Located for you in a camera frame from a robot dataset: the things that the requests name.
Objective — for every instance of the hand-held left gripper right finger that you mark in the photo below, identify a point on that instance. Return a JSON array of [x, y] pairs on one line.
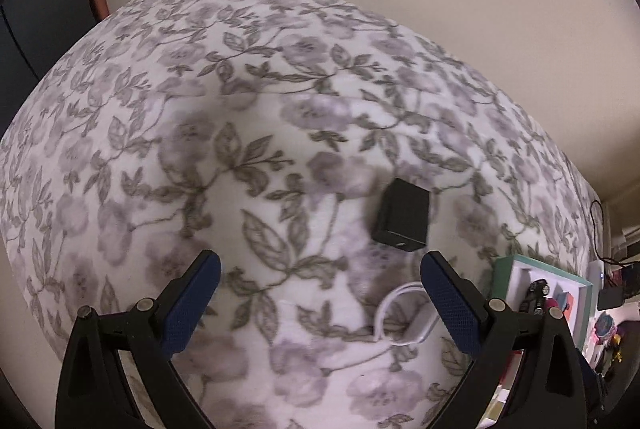
[[452, 304]]

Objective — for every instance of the floral printed blanket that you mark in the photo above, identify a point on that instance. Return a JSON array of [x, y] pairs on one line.
[[225, 159]]

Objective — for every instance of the dark cabinet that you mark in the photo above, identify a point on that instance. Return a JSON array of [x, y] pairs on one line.
[[35, 9]]

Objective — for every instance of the black cube charger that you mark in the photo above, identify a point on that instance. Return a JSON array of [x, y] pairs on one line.
[[402, 214]]

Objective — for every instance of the round blue patterned item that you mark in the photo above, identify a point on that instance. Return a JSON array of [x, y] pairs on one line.
[[606, 325]]

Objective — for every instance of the teal rimmed white box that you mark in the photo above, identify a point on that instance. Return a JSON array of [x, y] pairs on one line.
[[520, 274]]

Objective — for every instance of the orange and blue plastic toy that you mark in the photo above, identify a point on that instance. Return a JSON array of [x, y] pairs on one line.
[[565, 300]]

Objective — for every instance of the black electronic device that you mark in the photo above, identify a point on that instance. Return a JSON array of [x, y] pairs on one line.
[[611, 297]]

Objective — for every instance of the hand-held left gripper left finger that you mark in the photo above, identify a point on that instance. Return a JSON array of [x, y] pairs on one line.
[[192, 304]]

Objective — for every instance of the yellow and black toy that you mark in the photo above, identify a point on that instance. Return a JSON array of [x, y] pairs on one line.
[[617, 345]]

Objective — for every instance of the black toy car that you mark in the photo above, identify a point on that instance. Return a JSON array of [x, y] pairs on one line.
[[535, 295]]

